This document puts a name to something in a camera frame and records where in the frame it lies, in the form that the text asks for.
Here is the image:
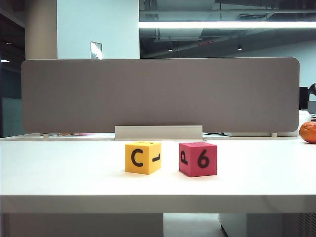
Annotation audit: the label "pink letter block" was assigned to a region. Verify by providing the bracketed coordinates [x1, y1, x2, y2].
[179, 142, 218, 178]

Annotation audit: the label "yellow letter block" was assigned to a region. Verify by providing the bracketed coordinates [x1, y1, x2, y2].
[125, 141, 162, 175]

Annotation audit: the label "grey fabric desk divider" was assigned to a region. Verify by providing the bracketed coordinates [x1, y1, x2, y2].
[21, 57, 301, 134]

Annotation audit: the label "colourful flat papers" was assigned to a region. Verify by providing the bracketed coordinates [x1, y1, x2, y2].
[57, 132, 96, 137]

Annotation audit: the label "long ceiling light strip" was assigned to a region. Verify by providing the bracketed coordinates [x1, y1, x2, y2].
[138, 21, 316, 29]

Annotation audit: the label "grey under-desk panel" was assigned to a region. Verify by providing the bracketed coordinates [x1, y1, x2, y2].
[8, 213, 164, 237]

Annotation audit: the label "black monitor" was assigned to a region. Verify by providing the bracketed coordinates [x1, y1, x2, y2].
[299, 83, 316, 111]

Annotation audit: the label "orange ball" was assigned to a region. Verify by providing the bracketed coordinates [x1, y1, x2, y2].
[299, 121, 316, 144]

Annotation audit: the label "white divider bracket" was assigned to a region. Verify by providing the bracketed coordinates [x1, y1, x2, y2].
[115, 125, 204, 141]

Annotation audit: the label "framed wall poster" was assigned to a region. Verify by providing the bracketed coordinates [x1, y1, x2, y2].
[90, 41, 103, 60]

